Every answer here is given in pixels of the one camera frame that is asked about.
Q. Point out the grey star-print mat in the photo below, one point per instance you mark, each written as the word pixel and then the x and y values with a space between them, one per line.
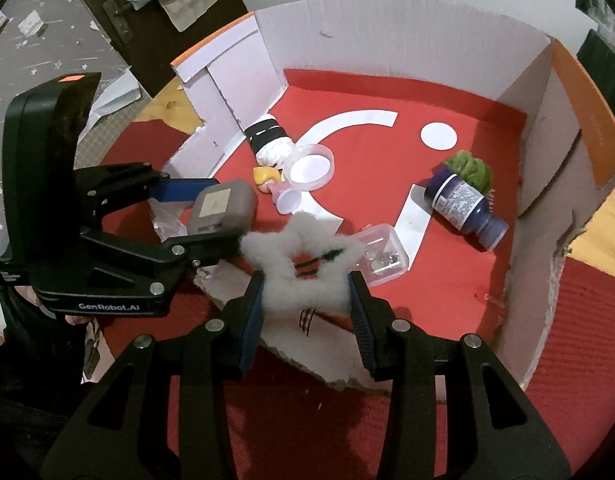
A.
pixel 42 50

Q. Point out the clear plastic container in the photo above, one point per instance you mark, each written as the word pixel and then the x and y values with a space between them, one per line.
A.
pixel 385 255

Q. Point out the white fluffy star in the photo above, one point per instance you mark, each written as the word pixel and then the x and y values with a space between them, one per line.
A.
pixel 272 255

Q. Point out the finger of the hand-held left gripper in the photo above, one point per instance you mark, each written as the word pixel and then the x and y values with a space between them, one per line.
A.
pixel 182 190
pixel 207 247

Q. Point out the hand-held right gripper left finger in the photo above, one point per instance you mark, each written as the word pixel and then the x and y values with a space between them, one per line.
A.
pixel 252 320

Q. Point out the green fuzzy ball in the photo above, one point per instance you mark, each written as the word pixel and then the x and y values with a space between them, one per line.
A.
pixel 470 170

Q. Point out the white black-striped rolled sock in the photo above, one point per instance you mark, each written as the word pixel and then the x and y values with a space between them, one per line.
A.
pixel 270 140

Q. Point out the person's left forearm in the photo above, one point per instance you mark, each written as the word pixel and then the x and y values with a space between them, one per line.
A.
pixel 17 410

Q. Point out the cardboard box with red inside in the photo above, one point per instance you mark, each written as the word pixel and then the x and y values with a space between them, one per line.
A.
pixel 367 90

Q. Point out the dark brown door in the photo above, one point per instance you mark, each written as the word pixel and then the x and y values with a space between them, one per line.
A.
pixel 142 60

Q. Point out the grey container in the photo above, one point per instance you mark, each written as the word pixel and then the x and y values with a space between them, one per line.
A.
pixel 222 205

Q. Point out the dark blue bottle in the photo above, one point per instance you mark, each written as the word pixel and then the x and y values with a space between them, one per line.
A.
pixel 460 205

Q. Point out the clear round plastic lid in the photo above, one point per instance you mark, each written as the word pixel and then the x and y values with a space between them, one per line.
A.
pixel 310 167

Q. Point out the white paper sheet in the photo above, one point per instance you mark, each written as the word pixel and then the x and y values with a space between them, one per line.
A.
pixel 117 90

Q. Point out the red tablecloth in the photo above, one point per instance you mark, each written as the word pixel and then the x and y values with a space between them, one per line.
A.
pixel 577 360

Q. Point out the brown paper sheet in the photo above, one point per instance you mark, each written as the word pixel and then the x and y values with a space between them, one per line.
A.
pixel 190 5

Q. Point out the small yellow-haired doll figure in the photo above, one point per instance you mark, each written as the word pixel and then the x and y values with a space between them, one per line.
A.
pixel 267 177

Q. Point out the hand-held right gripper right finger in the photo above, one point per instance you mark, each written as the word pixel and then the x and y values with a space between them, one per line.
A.
pixel 360 320

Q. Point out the person's left hand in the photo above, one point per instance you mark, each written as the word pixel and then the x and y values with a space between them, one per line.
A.
pixel 80 319

